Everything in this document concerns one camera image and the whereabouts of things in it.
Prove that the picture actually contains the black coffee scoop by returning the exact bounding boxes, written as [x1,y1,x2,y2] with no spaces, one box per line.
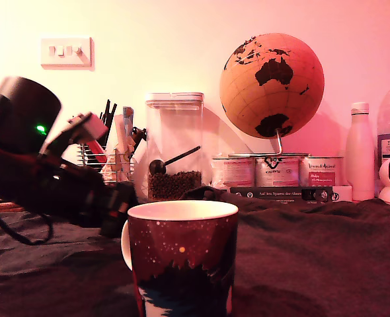
[149,146,202,176]

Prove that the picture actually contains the roasted coffee beans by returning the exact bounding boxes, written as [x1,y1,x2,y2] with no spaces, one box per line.
[148,170,203,200]

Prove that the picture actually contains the red paper packet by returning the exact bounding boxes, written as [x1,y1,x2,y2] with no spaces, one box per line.
[88,141,108,156]

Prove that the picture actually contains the dark metal opener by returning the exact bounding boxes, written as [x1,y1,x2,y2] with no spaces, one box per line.
[131,126,148,155]

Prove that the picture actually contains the white paper sachet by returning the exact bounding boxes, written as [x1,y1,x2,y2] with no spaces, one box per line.
[114,114,132,157]

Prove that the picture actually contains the starry night print mug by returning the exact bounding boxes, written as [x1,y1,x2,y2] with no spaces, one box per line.
[121,200,240,317]

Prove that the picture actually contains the clear jar with white lid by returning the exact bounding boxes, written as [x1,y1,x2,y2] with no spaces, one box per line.
[145,92,205,201]

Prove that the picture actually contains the blue tipped sachet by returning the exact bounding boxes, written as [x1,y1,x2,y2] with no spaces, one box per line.
[122,106,136,139]

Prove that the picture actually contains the round cork trivet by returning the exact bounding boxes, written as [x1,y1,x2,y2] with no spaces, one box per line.
[0,201,26,213]

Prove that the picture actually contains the tin can with text label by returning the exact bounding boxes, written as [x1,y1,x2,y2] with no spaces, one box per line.
[212,157,256,190]

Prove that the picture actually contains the dark flat printed box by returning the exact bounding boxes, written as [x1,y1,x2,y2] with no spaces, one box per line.
[230,186,334,203]

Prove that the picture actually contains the tin can with black logo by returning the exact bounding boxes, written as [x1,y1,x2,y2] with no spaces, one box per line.
[254,155,301,188]

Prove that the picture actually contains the cork globe on metal stand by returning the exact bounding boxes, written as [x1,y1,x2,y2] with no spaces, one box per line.
[219,32,325,159]

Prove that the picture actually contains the tin can with script lettering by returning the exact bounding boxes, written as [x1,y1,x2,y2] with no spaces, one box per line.
[299,156,344,188]

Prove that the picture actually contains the dark table cloth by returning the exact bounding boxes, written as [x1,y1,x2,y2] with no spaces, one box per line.
[0,186,390,317]

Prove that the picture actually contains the white insulated bottle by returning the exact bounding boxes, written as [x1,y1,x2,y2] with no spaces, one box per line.
[345,102,376,202]

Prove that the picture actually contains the metal wire rack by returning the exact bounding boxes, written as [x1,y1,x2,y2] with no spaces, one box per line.
[77,143,137,184]

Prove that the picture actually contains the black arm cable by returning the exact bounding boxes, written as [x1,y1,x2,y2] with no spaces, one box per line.
[0,194,54,246]

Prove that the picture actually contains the white wall switch plate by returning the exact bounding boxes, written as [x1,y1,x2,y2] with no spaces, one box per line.
[40,36,93,69]

